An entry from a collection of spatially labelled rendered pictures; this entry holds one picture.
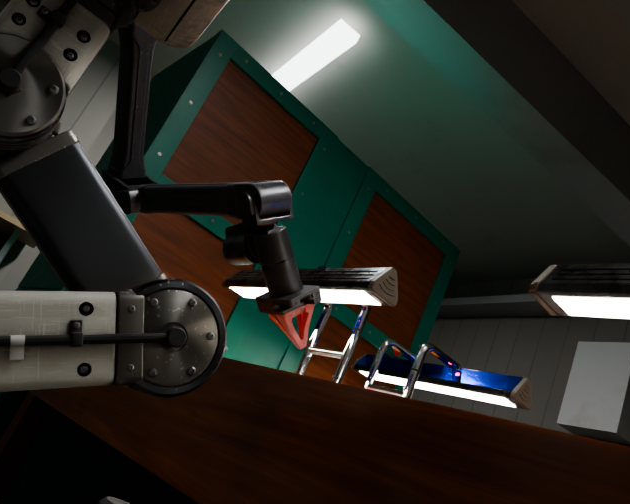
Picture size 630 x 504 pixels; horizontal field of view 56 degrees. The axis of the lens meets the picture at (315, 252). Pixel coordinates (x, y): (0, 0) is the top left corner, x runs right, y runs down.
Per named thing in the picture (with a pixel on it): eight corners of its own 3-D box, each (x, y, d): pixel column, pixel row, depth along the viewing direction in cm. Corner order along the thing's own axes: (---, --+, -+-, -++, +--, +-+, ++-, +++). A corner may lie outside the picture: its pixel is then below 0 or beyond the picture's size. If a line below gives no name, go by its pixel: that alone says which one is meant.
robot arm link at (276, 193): (111, 186, 119) (158, 182, 126) (114, 215, 120) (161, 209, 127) (250, 184, 89) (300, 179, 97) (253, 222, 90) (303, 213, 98)
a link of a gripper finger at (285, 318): (300, 337, 105) (286, 287, 103) (326, 340, 99) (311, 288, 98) (270, 353, 101) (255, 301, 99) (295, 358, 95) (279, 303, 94)
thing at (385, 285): (371, 288, 119) (384, 257, 122) (220, 285, 168) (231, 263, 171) (396, 307, 123) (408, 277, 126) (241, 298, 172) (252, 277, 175)
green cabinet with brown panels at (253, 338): (62, 289, 157) (223, 28, 189) (16, 286, 200) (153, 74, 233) (383, 463, 226) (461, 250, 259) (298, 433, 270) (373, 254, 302)
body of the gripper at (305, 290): (286, 294, 104) (275, 254, 102) (323, 296, 96) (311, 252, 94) (256, 308, 100) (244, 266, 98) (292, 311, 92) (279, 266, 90)
